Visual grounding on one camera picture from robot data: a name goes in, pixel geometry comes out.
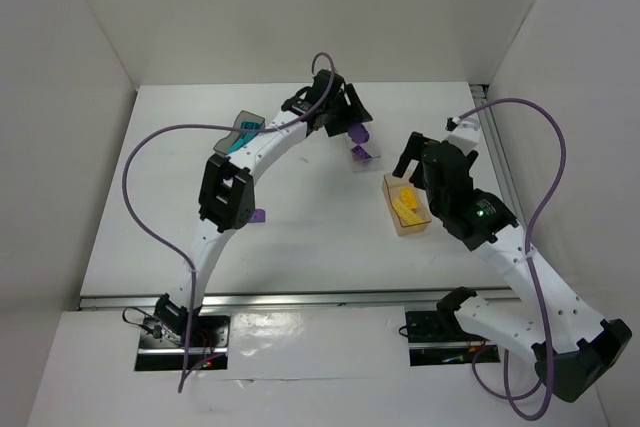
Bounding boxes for small yellow lego brick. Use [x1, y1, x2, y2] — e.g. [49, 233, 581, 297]
[398, 187, 419, 210]

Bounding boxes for purple oval lego brick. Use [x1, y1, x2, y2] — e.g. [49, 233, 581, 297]
[347, 123, 370, 145]

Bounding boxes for dark purple lego plate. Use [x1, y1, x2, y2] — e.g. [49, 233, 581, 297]
[350, 144, 373, 162]

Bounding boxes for long yellow lego plate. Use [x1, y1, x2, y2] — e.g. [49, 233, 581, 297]
[392, 199, 424, 226]

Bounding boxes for teal rounded lego brick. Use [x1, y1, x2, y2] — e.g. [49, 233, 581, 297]
[241, 121, 262, 130]

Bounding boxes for purple rounded lego brick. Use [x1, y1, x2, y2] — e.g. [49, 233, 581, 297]
[249, 208, 266, 224]

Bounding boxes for teal rectangular lego brick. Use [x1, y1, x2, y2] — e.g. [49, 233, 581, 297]
[227, 134, 255, 154]

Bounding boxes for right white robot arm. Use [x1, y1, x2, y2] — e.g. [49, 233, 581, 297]
[392, 124, 632, 403]

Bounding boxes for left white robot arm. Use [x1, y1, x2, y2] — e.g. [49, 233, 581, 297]
[154, 70, 372, 343]

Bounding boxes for orange tinted plastic container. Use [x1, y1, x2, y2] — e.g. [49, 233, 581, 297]
[382, 173, 431, 237]

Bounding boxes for clear plastic container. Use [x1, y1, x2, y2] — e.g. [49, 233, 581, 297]
[343, 134, 383, 173]

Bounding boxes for dark smoky plastic container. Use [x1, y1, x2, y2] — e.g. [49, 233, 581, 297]
[214, 110, 265, 155]

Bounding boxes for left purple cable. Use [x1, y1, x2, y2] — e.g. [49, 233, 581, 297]
[122, 51, 337, 393]

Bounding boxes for purple cable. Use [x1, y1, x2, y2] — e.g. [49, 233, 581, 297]
[447, 98, 569, 421]
[122, 51, 337, 393]

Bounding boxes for aluminium rail frame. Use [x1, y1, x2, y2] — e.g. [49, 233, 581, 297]
[79, 82, 551, 311]

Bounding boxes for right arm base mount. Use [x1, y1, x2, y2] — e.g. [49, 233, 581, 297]
[398, 311, 500, 367]

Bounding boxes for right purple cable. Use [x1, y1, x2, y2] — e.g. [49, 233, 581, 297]
[447, 98, 569, 421]

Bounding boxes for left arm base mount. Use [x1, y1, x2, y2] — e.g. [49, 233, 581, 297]
[121, 307, 231, 372]

